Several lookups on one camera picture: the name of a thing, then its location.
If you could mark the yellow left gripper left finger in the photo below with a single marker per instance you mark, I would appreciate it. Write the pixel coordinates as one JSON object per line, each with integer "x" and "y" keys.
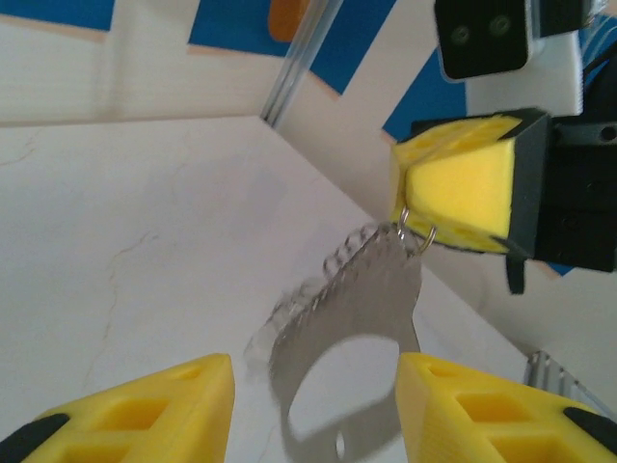
{"x": 193, "y": 386}

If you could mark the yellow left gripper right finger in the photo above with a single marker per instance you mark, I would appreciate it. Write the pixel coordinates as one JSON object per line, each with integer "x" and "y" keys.
{"x": 424, "y": 410}

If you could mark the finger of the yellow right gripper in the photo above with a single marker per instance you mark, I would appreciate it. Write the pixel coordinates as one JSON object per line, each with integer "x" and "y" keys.
{"x": 458, "y": 131}
{"x": 458, "y": 193}

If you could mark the steel key holder plate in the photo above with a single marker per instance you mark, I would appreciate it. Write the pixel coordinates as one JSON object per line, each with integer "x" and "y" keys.
{"x": 366, "y": 299}

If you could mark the blue poster orange circle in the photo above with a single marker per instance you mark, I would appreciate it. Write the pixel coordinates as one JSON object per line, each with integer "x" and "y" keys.
{"x": 217, "y": 24}

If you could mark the blue poster peach circle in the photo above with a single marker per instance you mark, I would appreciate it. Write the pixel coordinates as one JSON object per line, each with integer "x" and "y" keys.
{"x": 58, "y": 12}

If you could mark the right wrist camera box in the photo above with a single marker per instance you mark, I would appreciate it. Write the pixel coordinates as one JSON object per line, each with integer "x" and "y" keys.
{"x": 482, "y": 38}

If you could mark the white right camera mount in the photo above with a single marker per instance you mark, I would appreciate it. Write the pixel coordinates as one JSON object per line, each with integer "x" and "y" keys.
{"x": 554, "y": 82}

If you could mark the aluminium side rail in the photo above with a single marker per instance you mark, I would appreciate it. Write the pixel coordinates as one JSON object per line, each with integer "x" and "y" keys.
{"x": 554, "y": 376}

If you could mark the aluminium frame post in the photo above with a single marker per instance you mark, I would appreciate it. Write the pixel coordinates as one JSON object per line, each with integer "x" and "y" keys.
{"x": 294, "y": 67}

